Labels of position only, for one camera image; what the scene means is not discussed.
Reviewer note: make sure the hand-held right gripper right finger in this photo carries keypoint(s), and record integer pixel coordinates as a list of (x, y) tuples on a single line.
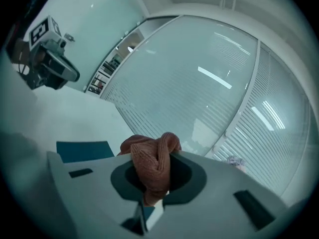
[(211, 208)]

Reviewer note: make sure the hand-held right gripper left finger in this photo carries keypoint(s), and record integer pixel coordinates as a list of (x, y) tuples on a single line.
[(94, 195)]

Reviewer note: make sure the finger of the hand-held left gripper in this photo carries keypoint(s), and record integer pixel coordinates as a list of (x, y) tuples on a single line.
[(63, 67)]

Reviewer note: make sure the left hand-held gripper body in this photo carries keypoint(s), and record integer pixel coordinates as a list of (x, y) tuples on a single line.
[(40, 35)]

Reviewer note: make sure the dark teal box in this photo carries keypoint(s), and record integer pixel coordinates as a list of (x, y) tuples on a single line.
[(84, 151)]

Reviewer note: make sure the reddish brown cloth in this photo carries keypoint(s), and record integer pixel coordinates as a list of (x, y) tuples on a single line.
[(152, 163)]

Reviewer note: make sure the round ceiling lamp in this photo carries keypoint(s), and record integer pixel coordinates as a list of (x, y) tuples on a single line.
[(130, 49)]

